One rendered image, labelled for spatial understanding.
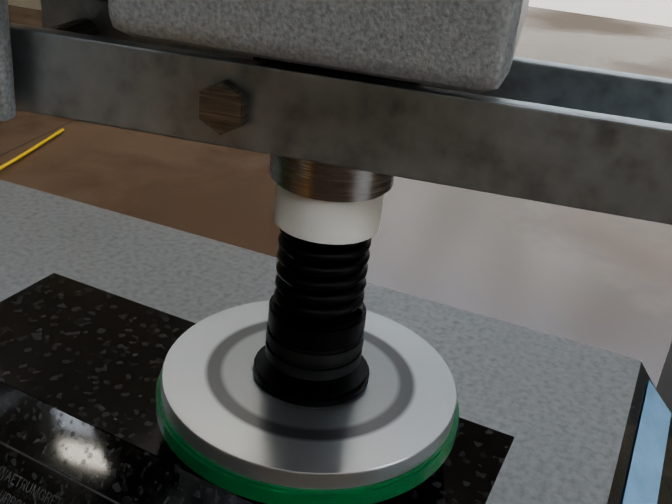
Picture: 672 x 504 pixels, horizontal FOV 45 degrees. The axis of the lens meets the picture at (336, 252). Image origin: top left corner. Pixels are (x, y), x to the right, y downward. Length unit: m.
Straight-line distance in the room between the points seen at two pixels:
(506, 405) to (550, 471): 0.08
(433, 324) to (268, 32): 0.45
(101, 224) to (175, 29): 0.54
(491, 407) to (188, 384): 0.25
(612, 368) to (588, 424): 0.10
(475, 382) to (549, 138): 0.33
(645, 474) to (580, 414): 0.07
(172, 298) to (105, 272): 0.08
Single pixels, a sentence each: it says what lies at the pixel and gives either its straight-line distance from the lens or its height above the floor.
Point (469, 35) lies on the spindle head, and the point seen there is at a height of 1.19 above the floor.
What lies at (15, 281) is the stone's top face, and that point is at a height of 0.87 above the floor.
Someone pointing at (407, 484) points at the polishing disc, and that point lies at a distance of 0.55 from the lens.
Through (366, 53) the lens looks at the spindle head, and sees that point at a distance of 0.39.
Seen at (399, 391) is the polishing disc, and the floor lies 0.92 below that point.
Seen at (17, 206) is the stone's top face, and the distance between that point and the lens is 0.99.
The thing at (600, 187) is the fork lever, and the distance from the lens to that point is 0.45.
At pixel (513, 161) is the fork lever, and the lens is 0.44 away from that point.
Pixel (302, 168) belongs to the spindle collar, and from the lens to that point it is 0.49.
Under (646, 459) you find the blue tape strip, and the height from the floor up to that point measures 0.84.
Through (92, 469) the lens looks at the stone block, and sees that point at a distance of 0.63.
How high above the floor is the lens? 1.26
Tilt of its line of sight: 26 degrees down
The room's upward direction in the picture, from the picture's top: 6 degrees clockwise
